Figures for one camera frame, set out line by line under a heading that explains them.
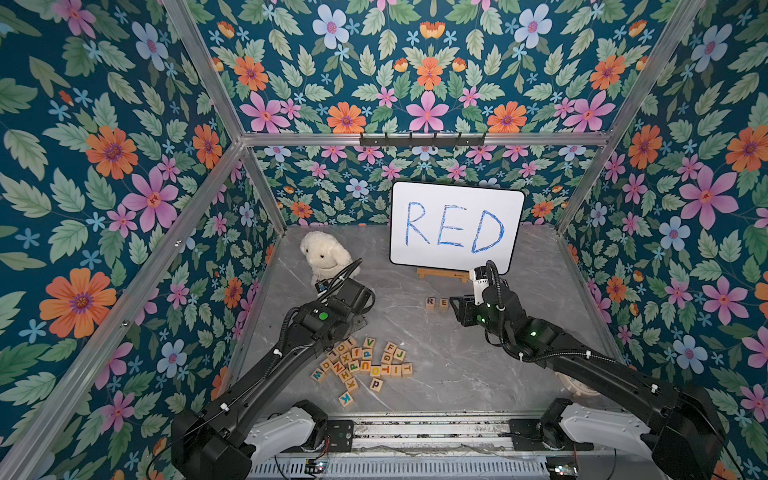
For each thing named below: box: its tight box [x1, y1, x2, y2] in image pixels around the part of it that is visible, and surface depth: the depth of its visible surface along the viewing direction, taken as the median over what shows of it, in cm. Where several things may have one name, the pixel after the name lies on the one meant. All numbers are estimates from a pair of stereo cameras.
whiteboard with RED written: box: [390, 181, 525, 275], surface depth 95 cm
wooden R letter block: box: [425, 296, 436, 311], surface depth 98 cm
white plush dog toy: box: [300, 231, 361, 284], surface depth 90 cm
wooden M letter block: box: [310, 368, 326, 384], surface depth 83 cm
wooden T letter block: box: [401, 363, 413, 377], surface depth 84 cm
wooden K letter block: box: [338, 391, 354, 410], surface depth 79 cm
